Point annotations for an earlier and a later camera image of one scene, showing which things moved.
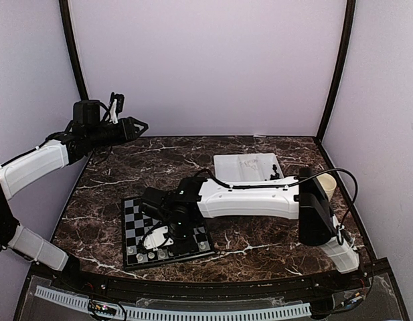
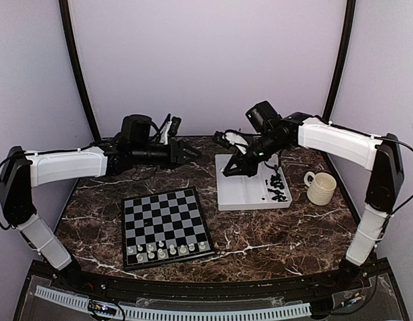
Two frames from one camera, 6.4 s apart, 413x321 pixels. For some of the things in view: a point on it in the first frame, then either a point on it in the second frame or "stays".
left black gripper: (127, 132) to (177, 149)
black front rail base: (367, 293) stays
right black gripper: (189, 245) to (245, 167)
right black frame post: (349, 18) stays
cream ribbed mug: (328, 184) stays
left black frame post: (72, 47) stays
